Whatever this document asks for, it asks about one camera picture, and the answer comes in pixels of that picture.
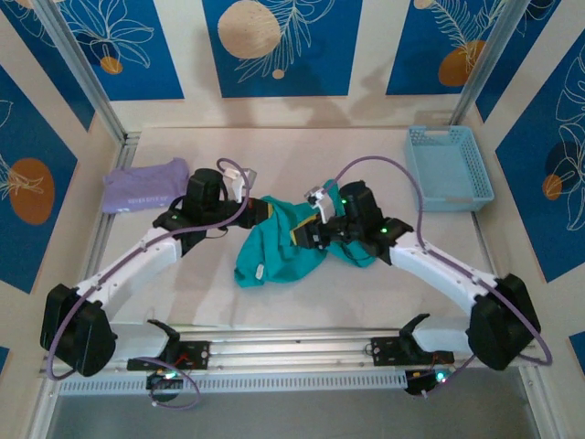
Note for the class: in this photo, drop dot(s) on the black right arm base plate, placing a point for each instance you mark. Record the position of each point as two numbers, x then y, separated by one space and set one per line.
384 352

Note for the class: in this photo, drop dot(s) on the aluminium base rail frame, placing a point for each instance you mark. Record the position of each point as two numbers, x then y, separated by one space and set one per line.
292 352

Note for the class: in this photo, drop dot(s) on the aluminium frame post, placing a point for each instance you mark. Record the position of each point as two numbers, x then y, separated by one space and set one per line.
81 68
486 59

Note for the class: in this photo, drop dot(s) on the aluminium table side rail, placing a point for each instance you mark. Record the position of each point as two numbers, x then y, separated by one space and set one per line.
482 242
120 155

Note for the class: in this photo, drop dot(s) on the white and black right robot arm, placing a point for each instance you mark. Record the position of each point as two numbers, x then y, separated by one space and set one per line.
434 270

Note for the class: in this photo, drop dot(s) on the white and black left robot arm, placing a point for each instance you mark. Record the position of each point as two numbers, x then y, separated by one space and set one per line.
137 256

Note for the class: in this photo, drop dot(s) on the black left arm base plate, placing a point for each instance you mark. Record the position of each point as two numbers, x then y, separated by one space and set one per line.
196 354

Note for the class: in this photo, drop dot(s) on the teal t-shirt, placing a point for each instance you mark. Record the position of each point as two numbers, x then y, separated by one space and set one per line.
265 247

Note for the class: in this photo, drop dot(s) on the folded lavender t-shirt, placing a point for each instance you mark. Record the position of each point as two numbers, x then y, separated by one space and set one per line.
141 187

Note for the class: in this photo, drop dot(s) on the light blue plastic basket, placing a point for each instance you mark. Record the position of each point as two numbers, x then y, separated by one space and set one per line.
445 174

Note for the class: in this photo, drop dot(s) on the black controller board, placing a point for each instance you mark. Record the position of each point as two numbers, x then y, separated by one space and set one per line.
164 386
425 382

